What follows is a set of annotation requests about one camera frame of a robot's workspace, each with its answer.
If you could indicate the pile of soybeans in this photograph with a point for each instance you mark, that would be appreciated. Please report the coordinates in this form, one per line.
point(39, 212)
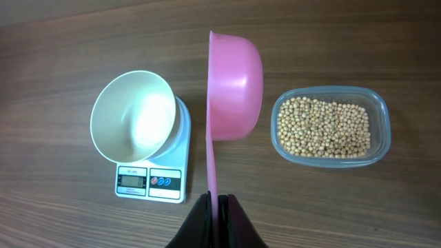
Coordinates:
point(312, 128)

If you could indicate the clear plastic container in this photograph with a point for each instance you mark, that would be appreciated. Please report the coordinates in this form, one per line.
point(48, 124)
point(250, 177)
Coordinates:
point(379, 124)

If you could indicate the pink plastic measuring scoop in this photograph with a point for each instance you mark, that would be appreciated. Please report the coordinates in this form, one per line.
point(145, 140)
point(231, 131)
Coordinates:
point(234, 99)

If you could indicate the white bowl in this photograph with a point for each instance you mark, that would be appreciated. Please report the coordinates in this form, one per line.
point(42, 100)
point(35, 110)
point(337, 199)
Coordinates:
point(133, 117)

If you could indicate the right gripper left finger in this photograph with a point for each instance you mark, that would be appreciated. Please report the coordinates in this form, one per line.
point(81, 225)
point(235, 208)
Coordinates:
point(196, 230)

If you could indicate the white digital kitchen scale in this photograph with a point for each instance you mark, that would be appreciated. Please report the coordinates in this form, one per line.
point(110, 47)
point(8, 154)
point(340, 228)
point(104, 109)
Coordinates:
point(163, 176)

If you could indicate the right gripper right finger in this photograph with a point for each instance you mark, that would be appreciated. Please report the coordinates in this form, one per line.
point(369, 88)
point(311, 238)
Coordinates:
point(235, 228)

